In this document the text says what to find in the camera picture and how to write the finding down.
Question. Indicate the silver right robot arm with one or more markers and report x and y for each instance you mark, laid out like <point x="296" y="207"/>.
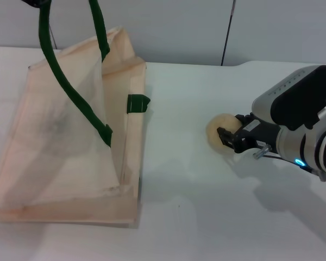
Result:
<point x="296" y="103"/>

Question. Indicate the round egg yolk pastry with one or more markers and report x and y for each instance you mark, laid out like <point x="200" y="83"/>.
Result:
<point x="220" y="121"/>

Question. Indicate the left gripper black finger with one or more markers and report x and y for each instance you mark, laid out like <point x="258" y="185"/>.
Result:
<point x="35" y="2"/>

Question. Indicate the silver metal connector plug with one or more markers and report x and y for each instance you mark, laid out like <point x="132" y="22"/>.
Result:
<point x="261" y="152"/>

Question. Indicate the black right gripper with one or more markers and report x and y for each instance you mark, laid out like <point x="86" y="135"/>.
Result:
<point x="256" y="133"/>

